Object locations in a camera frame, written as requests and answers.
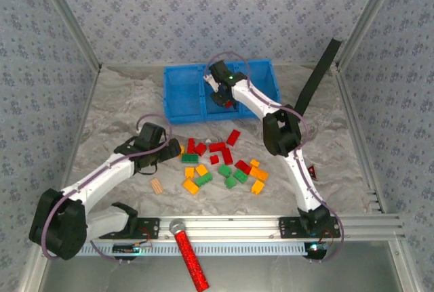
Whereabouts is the blue three-compartment plastic bin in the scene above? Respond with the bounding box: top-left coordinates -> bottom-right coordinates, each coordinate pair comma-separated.
163,58 -> 282,125

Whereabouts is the long orange lego brick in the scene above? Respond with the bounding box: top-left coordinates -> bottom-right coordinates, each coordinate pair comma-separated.
250,166 -> 269,182

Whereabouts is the long black flat strip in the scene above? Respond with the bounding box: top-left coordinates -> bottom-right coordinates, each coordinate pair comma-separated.
293,37 -> 343,118

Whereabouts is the small circuit board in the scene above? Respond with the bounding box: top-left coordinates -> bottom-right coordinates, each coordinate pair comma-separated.
304,241 -> 329,259
113,243 -> 142,255

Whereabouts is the red glitter microphone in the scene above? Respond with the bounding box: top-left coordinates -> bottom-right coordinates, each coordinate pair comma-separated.
168,219 -> 210,292

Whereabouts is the grey metal sheet panel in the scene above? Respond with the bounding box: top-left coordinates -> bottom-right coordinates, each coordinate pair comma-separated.
37,254 -> 408,292

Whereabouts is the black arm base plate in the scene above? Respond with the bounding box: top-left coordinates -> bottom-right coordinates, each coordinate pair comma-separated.
98,217 -> 161,241
278,216 -> 341,238

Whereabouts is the aluminium table side rail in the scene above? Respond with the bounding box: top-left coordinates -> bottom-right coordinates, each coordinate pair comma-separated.
56,64 -> 103,205
334,63 -> 387,214

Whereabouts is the horizontal aluminium mounting rail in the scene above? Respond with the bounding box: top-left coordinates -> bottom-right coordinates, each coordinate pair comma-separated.
35,213 -> 407,243

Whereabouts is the slotted white cable duct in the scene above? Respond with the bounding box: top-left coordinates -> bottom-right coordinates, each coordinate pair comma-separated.
77,241 -> 328,258

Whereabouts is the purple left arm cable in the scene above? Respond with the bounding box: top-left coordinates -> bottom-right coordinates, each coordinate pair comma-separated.
41,113 -> 173,266

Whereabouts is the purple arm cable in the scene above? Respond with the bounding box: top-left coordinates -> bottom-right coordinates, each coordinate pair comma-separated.
204,51 -> 345,263
41,113 -> 173,266

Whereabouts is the aluminium frame post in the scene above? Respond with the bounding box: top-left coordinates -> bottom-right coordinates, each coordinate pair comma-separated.
33,0 -> 103,71
334,0 -> 405,69

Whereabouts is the aluminium frame strut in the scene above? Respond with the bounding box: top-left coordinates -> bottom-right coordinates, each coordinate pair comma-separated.
388,239 -> 425,292
16,254 -> 52,292

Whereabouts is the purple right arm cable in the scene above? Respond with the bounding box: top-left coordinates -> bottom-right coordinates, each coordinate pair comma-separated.
204,51 -> 345,263

